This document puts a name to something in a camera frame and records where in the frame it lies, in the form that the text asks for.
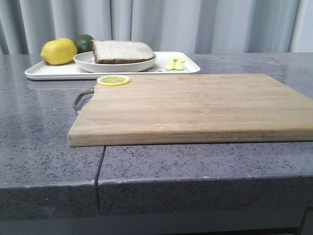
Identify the grey curtain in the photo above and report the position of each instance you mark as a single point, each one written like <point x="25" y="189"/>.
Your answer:
<point x="190" y="26"/>

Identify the wooden cutting board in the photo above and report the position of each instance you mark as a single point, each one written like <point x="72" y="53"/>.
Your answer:
<point x="194" y="108"/>

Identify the white round plate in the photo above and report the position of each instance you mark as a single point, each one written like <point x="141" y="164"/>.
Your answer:
<point x="86" y="62"/>

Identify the white bear-print tray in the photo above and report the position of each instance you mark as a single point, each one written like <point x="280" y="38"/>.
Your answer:
<point x="71" y="71"/>

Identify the green lime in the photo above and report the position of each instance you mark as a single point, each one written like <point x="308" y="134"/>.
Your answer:
<point x="83" y="43"/>

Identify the white bread slice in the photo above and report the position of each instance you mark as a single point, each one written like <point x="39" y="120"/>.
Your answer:
<point x="120" y="52"/>

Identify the yellow plastic knife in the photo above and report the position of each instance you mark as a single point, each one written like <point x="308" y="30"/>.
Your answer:
<point x="178" y="63"/>

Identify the lemon slice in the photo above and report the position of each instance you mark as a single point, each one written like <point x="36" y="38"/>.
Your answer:
<point x="113" y="80"/>

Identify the whole yellow lemon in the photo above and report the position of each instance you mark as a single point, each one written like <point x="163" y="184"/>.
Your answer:
<point x="58" y="52"/>

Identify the yellow plastic fork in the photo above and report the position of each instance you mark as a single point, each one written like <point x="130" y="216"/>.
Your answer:
<point x="170" y="64"/>

